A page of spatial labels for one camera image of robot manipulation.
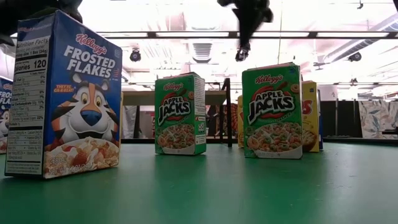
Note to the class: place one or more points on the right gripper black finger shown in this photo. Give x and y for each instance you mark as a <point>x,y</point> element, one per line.
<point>247,29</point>

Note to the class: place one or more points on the green Apple Jacks cereal box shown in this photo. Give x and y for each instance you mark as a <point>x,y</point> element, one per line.
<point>270,109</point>
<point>177,109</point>

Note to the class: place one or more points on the blue Frosted Flakes cereal box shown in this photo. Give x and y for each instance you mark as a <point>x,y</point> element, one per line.
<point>3,118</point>
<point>84,109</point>
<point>321,124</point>

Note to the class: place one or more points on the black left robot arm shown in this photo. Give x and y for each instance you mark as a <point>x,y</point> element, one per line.
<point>6,15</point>

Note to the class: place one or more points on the wooden shelf black metal legs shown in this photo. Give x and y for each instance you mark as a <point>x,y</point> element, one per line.
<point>214,98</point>

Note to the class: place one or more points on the black ceiling spotlight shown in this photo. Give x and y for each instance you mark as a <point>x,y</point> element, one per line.
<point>135,56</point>
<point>242,54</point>
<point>354,56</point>

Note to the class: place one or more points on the ceiling air vent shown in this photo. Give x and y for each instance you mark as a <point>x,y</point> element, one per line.
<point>202,51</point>

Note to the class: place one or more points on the orange striped cloth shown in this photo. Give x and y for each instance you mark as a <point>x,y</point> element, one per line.
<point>235,121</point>

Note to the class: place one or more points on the overhead light bar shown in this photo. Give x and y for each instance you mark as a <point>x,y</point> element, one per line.
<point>342,34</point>

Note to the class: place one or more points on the black partition panel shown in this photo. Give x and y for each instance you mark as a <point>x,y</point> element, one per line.
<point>342,118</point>

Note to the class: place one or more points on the white hanging cloth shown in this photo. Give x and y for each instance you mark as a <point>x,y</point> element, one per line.
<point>129,123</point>

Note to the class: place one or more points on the leaf pattern curtain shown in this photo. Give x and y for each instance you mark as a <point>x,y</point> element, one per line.
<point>377,118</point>

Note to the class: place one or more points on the green table mat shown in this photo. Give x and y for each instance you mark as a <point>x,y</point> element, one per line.
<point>217,193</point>

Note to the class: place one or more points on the ceiling air duct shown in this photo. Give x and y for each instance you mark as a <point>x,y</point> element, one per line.
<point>357,46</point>

